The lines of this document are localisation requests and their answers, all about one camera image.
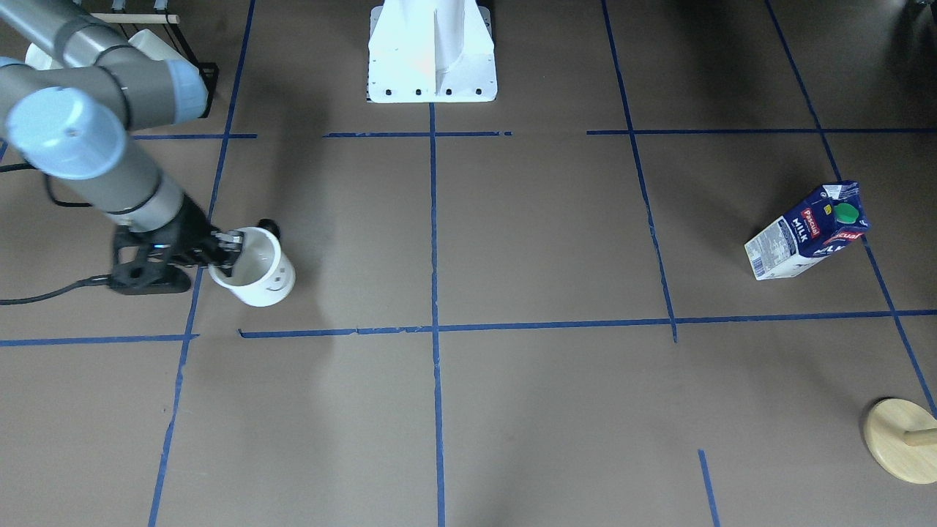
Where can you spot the black wire dish rack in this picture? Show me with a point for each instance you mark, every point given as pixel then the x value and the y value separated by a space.
pixel 187 87

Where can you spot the round wooden stand with peg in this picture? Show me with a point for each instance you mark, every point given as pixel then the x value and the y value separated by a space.
pixel 900 435

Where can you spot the center lengthwise blue tape line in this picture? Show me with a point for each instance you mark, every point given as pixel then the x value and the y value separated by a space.
pixel 441 512

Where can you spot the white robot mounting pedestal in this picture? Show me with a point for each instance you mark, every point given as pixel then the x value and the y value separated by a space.
pixel 431 52

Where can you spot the rear crosswise blue tape line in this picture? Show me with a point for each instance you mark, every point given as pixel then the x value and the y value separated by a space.
pixel 422 134

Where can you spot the far blue tape line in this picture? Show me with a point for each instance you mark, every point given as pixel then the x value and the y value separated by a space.
pixel 843 196

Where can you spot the lengthwise blue tape line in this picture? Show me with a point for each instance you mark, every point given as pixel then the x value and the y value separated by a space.
pixel 441 512
pixel 638 168
pixel 198 278

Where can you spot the short blue tape strip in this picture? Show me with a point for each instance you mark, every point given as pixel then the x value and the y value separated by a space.
pixel 709 489

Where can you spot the white smiley ceramic cup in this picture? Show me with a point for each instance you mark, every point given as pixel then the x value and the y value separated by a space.
pixel 262 275

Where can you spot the crosswise blue tape line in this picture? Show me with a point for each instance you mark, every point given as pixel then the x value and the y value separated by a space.
pixel 422 134
pixel 522 325

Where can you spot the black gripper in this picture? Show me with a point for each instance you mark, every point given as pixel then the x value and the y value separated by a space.
pixel 192 228

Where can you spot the front crosswise blue tape line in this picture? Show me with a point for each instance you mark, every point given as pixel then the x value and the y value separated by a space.
pixel 522 325

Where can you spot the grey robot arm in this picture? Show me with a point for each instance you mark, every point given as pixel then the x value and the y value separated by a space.
pixel 75 123

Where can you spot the blue milk carton green cap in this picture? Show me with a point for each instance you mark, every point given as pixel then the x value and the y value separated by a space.
pixel 802 237

